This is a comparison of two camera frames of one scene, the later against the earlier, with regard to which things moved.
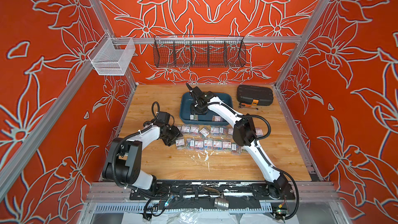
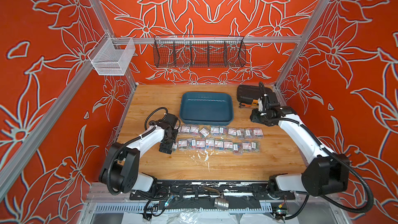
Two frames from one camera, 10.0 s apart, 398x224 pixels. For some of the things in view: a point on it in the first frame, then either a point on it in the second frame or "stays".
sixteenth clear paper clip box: x=243 y=149 stays
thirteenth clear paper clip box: x=217 y=145 stays
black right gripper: x=195 y=108 -> x=255 y=115
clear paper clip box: x=214 y=131 stays
